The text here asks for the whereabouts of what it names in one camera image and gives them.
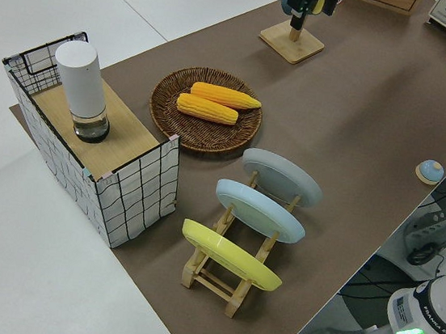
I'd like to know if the wooden mug tree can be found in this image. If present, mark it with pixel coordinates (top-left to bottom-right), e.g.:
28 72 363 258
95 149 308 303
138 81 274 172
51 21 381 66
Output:
255 11 329 69

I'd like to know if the brown table mat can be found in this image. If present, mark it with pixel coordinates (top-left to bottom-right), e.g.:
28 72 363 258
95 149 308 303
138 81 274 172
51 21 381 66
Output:
0 0 446 334

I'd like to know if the yellow corn cob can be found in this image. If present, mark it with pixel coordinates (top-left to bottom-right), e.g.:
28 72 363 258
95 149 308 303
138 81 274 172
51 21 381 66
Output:
175 91 242 127
188 80 265 113

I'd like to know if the grey plate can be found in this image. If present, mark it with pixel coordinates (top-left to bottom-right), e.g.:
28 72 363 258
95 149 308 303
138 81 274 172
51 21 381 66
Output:
236 146 327 211

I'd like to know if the brown wicker basket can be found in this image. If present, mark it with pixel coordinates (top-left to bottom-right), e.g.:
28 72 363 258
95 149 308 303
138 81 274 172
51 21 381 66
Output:
144 60 268 162

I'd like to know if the blue bell on wooden base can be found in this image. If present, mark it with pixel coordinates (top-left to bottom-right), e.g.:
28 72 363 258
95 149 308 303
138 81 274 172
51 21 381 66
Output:
413 158 446 187

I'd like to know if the light blue plate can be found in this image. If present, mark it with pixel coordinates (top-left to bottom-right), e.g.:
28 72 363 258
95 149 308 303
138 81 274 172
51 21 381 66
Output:
209 177 312 247

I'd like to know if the grey power strip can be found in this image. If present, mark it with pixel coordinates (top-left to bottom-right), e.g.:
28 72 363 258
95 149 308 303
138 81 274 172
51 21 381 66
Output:
402 200 446 260

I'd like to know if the white cylinder with clear base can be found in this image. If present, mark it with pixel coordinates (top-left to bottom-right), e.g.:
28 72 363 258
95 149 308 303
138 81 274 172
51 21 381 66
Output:
44 40 120 146

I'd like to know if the yellow plate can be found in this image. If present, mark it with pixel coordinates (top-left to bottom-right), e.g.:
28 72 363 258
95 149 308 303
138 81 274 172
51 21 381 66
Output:
175 218 290 293

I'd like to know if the grid-pattern box with wood top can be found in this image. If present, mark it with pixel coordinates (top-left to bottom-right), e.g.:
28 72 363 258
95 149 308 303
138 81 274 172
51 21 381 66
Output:
0 21 197 256

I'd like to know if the wooden plate rack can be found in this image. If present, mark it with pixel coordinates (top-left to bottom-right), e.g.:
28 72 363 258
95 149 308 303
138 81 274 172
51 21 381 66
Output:
176 162 305 326

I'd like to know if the black coiled cable plug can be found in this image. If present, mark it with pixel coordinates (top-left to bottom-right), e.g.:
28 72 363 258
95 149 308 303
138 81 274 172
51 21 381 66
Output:
405 239 442 270

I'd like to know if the black floor cable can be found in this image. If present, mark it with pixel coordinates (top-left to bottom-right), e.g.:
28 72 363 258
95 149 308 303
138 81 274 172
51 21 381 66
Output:
339 265 413 307

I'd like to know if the black wire basket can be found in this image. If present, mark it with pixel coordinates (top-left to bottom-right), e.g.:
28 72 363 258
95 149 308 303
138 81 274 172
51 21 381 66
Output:
6 22 90 102

